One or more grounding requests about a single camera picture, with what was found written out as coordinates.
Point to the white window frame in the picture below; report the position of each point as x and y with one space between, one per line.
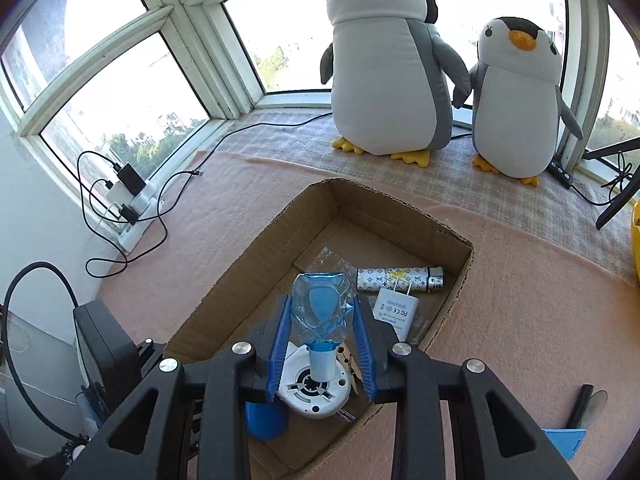
190 20

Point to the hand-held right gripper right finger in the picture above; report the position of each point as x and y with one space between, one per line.
362 355

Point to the black power adapter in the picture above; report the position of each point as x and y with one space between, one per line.
131 177

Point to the clear blue bottle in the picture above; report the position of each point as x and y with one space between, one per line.
320 310

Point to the blue plastic tool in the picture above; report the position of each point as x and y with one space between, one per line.
565 442

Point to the white power strip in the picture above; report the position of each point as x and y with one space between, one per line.
131 237

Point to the patterned lighter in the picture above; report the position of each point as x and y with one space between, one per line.
390 280

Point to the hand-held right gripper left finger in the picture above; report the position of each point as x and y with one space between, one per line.
277 355

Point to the cardboard box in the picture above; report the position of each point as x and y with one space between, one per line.
320 225

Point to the small penguin plush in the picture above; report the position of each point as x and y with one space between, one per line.
515 110

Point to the black tube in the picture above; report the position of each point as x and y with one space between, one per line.
582 405

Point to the large penguin plush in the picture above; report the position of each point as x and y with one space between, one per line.
385 85

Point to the white plug adapter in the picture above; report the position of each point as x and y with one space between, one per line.
300 395

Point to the blue round case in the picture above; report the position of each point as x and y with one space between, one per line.
265 420

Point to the white USB charger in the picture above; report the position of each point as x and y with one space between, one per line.
395 310

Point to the small black plug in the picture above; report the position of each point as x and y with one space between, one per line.
129 214

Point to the black tripod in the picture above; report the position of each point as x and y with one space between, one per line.
617 205

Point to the white power adapter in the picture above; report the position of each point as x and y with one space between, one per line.
117 192

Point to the yellow bowl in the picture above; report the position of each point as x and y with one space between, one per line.
636 240

